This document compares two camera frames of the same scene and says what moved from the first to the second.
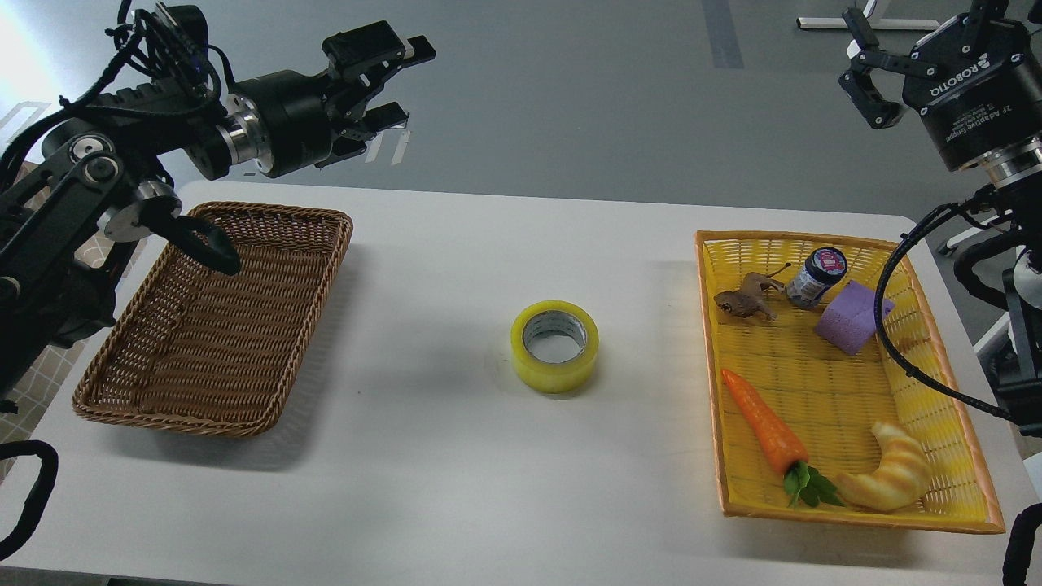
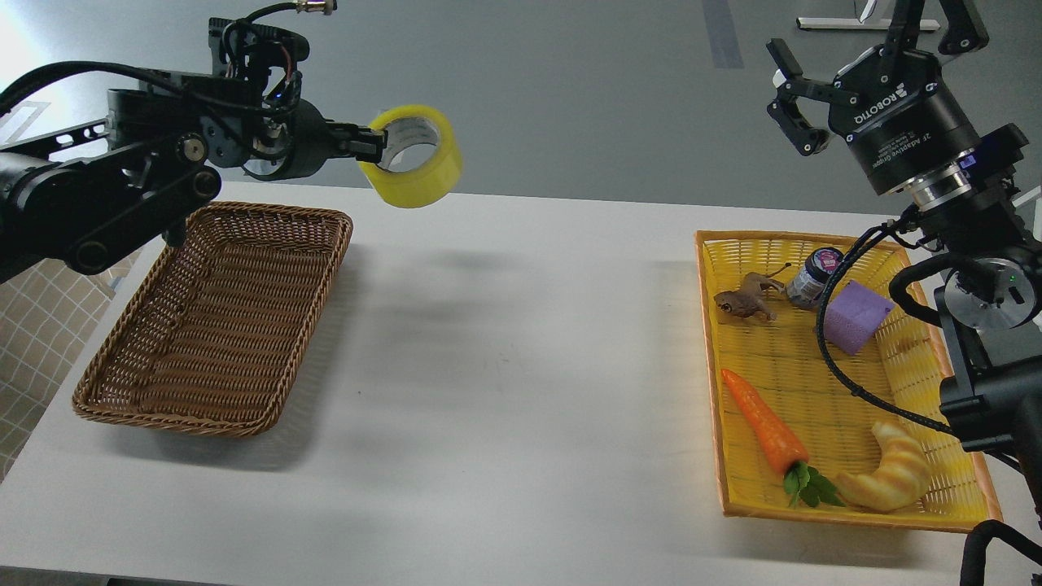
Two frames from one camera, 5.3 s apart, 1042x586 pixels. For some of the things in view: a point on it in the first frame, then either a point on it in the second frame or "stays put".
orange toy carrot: x=784 y=448 stays put
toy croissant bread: x=901 y=481 stays put
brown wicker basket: x=203 y=348 stays put
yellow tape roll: x=554 y=347 -> x=422 y=162
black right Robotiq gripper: x=985 y=96 -> x=900 y=129
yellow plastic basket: x=811 y=417 stays put
